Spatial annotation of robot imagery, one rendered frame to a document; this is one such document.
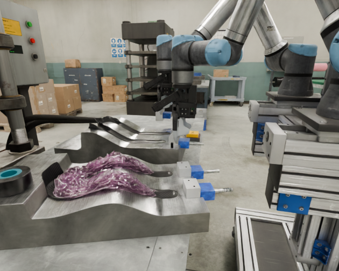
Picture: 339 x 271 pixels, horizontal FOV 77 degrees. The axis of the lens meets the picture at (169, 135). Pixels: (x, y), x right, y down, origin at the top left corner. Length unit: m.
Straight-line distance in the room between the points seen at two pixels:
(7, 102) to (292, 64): 1.26
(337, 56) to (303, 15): 7.26
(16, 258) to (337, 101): 0.82
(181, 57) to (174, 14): 6.82
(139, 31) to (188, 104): 4.23
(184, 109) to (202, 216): 0.38
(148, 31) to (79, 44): 4.18
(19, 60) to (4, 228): 0.97
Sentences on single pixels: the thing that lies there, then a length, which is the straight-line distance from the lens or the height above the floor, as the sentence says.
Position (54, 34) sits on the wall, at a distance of 9.15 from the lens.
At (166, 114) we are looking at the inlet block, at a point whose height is 0.94.
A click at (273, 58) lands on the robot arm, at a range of 1.26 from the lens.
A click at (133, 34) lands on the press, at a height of 1.80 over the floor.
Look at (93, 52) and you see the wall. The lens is 8.32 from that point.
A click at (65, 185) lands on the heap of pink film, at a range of 0.59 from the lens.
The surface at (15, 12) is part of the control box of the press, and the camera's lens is 1.43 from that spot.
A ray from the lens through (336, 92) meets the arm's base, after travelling 0.71.
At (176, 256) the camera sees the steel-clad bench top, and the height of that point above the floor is 0.80.
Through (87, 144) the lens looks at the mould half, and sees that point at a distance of 0.87.
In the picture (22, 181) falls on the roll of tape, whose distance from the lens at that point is 0.56.
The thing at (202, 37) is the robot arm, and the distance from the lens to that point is 0.95.
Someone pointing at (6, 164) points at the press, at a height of 0.78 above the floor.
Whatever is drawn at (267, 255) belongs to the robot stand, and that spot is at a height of 0.21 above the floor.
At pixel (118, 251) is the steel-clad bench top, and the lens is 0.52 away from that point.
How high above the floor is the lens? 1.17
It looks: 18 degrees down
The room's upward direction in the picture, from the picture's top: straight up
